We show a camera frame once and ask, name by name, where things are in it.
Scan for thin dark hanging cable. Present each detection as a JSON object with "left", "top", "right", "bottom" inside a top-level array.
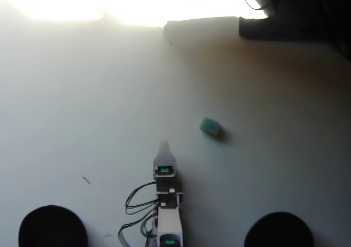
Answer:
[{"left": 243, "top": 0, "right": 264, "bottom": 11}]

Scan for black round bowl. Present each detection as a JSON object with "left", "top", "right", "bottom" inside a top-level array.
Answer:
[
  {"left": 244, "top": 211, "right": 314, "bottom": 247},
  {"left": 18, "top": 205, "right": 89, "bottom": 247}
]

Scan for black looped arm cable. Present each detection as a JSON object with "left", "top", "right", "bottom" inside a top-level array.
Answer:
[
  {"left": 118, "top": 213, "right": 159, "bottom": 247},
  {"left": 125, "top": 181, "right": 159, "bottom": 215}
]

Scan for gripper motor block green label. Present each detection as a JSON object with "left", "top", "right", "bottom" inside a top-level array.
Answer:
[{"left": 152, "top": 139, "right": 183, "bottom": 194}]

